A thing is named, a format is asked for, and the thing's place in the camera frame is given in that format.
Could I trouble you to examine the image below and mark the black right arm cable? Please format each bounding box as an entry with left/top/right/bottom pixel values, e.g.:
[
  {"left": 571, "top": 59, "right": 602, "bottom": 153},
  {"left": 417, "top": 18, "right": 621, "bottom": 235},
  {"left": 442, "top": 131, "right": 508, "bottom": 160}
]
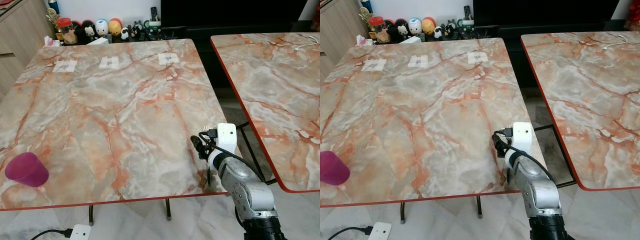
[
  {"left": 198, "top": 131, "right": 267, "bottom": 183},
  {"left": 495, "top": 129, "right": 557, "bottom": 182}
]

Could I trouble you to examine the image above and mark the white cable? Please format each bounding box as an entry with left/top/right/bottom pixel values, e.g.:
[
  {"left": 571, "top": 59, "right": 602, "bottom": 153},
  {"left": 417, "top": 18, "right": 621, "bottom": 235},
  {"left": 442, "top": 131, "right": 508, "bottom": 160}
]
[
  {"left": 602, "top": 35, "right": 630, "bottom": 51},
  {"left": 294, "top": 35, "right": 321, "bottom": 53}
]

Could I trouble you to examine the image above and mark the black round toy figure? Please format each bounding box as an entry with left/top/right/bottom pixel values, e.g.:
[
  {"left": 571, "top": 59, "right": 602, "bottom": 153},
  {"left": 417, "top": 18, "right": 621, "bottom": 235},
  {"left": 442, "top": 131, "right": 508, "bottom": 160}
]
[
  {"left": 81, "top": 20, "right": 97, "bottom": 42},
  {"left": 393, "top": 19, "right": 410, "bottom": 41}
]

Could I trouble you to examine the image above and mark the gold figurine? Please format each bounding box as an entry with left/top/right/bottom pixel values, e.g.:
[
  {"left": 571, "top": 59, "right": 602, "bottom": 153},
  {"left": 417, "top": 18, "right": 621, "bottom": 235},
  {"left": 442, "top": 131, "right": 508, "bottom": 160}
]
[
  {"left": 46, "top": 7, "right": 60, "bottom": 34},
  {"left": 359, "top": 7, "right": 372, "bottom": 31}
]

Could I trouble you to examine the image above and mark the red lid glass jar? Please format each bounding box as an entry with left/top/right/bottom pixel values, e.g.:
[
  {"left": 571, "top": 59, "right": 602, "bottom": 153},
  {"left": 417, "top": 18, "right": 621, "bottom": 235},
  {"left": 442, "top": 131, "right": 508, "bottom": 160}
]
[
  {"left": 56, "top": 17, "right": 75, "bottom": 45},
  {"left": 368, "top": 16, "right": 386, "bottom": 44}
]

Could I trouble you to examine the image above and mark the wooden cabinet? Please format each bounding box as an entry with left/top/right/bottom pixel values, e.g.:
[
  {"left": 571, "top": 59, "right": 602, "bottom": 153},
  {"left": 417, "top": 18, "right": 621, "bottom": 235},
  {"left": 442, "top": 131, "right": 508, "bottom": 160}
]
[
  {"left": 0, "top": 0, "right": 56, "bottom": 99},
  {"left": 320, "top": 0, "right": 371, "bottom": 85}
]

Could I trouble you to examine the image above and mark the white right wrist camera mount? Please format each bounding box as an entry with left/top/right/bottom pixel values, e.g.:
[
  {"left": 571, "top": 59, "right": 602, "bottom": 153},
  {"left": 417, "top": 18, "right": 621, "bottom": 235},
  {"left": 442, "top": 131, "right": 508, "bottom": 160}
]
[
  {"left": 207, "top": 123, "right": 237, "bottom": 172},
  {"left": 504, "top": 122, "right": 533, "bottom": 171}
]

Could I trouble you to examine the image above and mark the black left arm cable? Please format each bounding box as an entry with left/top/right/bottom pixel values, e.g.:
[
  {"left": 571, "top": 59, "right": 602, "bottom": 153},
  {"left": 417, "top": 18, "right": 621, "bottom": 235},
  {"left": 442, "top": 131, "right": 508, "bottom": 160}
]
[
  {"left": 327, "top": 226, "right": 374, "bottom": 240},
  {"left": 31, "top": 228, "right": 74, "bottom": 240}
]

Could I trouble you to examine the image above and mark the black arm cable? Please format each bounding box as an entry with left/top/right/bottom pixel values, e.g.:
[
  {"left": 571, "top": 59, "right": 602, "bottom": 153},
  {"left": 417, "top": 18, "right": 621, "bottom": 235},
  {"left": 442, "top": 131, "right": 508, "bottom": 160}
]
[
  {"left": 327, "top": 226, "right": 374, "bottom": 240},
  {"left": 31, "top": 228, "right": 74, "bottom": 240},
  {"left": 495, "top": 129, "right": 557, "bottom": 182},
  {"left": 198, "top": 131, "right": 267, "bottom": 183}
]

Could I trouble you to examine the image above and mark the yellow and orange toy figure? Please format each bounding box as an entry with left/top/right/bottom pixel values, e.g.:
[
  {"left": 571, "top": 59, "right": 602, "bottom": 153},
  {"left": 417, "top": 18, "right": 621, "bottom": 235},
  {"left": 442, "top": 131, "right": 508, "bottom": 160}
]
[
  {"left": 108, "top": 18, "right": 124, "bottom": 38},
  {"left": 421, "top": 16, "right": 437, "bottom": 36}
]

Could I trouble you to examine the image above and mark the purple plastic cup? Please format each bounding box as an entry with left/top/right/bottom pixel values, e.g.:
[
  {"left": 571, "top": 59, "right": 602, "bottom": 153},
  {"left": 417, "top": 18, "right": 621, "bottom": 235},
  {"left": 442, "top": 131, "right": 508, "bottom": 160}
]
[
  {"left": 5, "top": 153, "right": 50, "bottom": 188},
  {"left": 320, "top": 151, "right": 351, "bottom": 186}
]

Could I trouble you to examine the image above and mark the black television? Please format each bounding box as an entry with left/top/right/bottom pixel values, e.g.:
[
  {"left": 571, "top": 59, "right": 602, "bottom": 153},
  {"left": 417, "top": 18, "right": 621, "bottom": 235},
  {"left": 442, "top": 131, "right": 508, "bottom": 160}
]
[
  {"left": 160, "top": 0, "right": 308, "bottom": 30},
  {"left": 473, "top": 0, "right": 620, "bottom": 27}
]

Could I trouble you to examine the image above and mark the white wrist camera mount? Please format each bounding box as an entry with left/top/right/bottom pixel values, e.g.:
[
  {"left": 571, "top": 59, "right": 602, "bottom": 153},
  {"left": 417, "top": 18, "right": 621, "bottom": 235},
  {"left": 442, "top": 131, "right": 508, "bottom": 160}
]
[
  {"left": 368, "top": 222, "right": 392, "bottom": 240},
  {"left": 504, "top": 122, "right": 533, "bottom": 171},
  {"left": 207, "top": 123, "right": 237, "bottom": 172},
  {"left": 69, "top": 224, "right": 92, "bottom": 240}
]

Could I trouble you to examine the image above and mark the black metal table frame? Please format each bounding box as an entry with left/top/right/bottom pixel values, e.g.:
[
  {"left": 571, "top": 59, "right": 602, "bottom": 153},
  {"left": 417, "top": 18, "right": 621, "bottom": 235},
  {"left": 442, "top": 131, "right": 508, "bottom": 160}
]
[
  {"left": 532, "top": 124, "right": 577, "bottom": 189},
  {"left": 235, "top": 121, "right": 277, "bottom": 186}
]

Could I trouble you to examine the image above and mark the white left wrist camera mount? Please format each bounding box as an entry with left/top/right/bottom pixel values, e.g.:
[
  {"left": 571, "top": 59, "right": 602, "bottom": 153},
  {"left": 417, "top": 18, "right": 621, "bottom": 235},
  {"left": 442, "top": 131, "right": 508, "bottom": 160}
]
[
  {"left": 368, "top": 222, "right": 392, "bottom": 240},
  {"left": 69, "top": 224, "right": 92, "bottom": 240}
]

